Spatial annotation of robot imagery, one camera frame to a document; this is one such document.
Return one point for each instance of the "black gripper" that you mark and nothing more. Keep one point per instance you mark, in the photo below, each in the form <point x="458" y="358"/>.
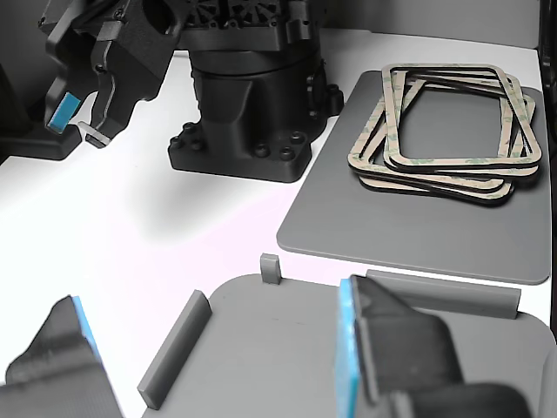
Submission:
<point x="139" y="65"/>

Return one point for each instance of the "dark enclosure side panel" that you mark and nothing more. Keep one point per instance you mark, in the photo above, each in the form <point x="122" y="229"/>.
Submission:
<point x="549" y="43"/>

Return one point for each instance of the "black six-joint robot arm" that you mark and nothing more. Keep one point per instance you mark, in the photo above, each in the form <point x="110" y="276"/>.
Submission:
<point x="243" y="109"/>

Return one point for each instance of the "black stand foot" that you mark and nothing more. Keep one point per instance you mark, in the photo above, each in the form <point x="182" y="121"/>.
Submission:
<point x="48" y="141"/>

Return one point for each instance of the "gray holder with rails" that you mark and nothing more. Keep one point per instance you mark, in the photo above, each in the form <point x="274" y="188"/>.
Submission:
<point x="270" y="357"/>

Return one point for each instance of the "flat gray tray plate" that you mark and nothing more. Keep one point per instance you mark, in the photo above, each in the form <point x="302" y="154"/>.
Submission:
<point x="348" y="226"/>

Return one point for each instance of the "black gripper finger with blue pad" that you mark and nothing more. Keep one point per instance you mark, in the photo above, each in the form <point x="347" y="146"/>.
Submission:
<point x="52" y="348"/>
<point x="391" y="348"/>

